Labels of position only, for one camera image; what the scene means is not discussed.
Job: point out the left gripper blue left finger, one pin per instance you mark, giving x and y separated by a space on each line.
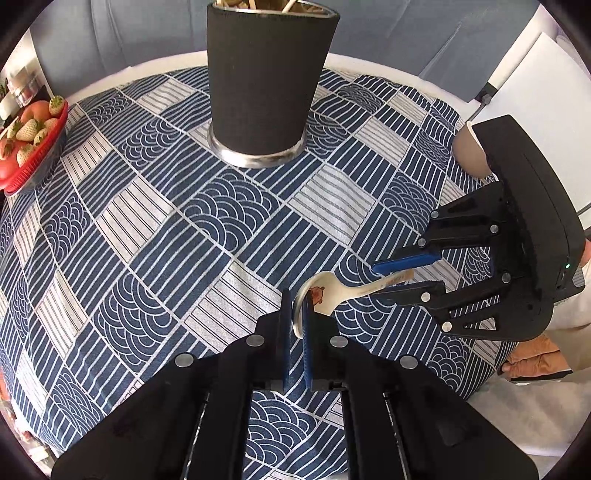
214 410

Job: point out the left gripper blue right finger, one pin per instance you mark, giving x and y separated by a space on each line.
390 433

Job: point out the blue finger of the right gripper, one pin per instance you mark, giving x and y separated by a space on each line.
457 306
470 221

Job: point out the small white cartoon spoon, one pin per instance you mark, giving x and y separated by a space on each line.
327 292

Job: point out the person's right hand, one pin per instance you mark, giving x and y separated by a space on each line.
565 345

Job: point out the beige ceramic mug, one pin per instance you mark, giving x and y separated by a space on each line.
469 153

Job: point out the grey blue backdrop cloth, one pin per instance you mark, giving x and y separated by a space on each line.
455 45

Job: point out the blue patterned tablecloth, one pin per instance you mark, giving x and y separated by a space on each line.
140 244

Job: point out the black cylindrical utensil holder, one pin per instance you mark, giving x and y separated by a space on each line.
263 68

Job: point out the chopstick in holder right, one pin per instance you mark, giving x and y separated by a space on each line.
289 6

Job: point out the red fruit basket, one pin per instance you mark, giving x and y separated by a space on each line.
25 165

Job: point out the pale strawberry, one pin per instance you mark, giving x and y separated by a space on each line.
28 130

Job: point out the red apple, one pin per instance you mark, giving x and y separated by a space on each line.
38 110

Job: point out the glass jar pink contents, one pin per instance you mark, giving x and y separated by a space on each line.
24 86

